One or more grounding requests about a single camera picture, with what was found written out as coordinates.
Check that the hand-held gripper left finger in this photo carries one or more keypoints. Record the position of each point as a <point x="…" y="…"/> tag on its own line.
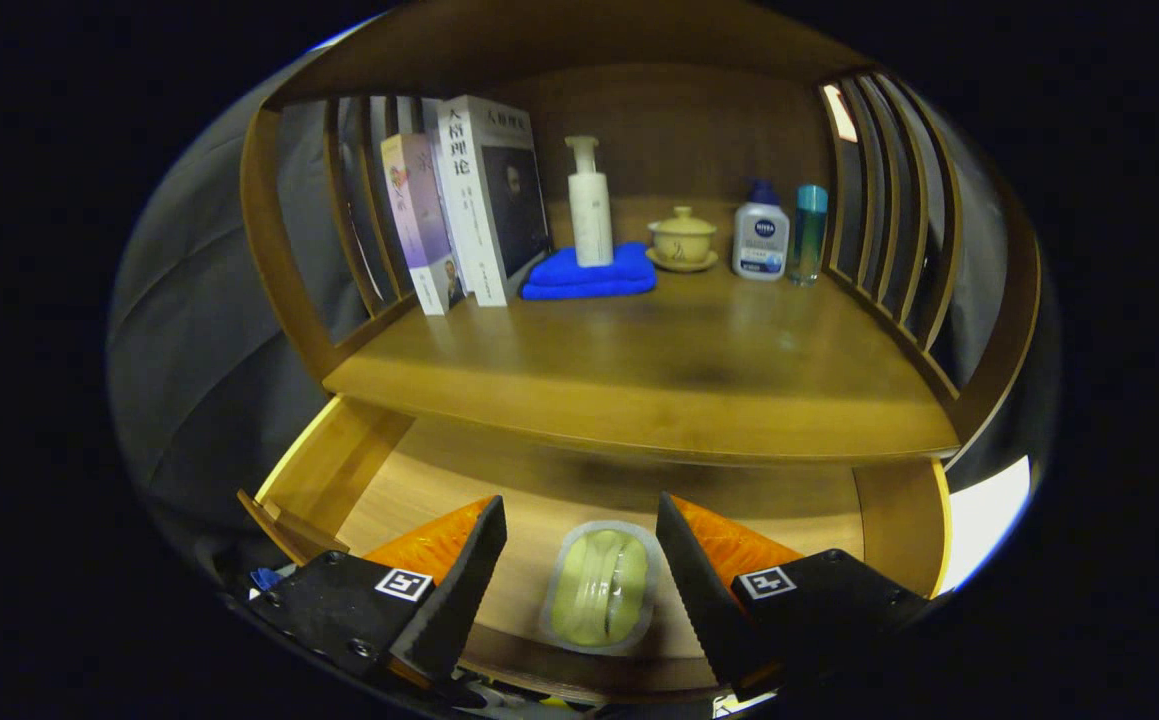
<point x="459" y="590"/>

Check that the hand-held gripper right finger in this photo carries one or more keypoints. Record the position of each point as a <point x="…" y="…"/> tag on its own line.
<point x="704" y="590"/>

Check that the brown wooden drawer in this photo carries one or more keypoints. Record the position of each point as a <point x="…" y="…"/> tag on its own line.
<point x="539" y="480"/>

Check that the wooden countertop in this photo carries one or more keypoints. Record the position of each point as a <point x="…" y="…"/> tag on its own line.
<point x="689" y="370"/>

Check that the brown wooden cabinet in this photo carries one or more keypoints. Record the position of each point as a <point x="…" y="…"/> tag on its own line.
<point x="679" y="130"/>

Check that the white box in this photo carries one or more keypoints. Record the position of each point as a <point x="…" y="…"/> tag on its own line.
<point x="989" y="520"/>

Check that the blue folded cloth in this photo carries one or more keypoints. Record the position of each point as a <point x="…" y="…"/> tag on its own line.
<point x="589" y="280"/>

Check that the white blue-capped lotion bottle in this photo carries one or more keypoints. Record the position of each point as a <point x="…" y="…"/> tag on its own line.
<point x="761" y="245"/>

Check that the yellow lidded teacup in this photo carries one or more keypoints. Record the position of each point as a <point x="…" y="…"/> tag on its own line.
<point x="682" y="240"/>

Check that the black backdrop cloth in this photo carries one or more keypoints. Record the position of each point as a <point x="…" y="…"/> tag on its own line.
<point x="199" y="350"/>

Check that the teal glass bottle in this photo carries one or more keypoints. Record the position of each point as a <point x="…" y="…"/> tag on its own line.
<point x="809" y="235"/>

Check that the purple book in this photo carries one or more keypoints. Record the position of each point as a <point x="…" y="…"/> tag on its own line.
<point x="419" y="220"/>

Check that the white pump bottle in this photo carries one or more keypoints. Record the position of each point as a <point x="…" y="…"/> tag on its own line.
<point x="591" y="220"/>

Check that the thick white portrait book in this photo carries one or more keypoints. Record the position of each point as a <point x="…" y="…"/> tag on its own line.
<point x="479" y="200"/>

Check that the thin white book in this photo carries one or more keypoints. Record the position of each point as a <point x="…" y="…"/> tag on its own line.
<point x="431" y="118"/>

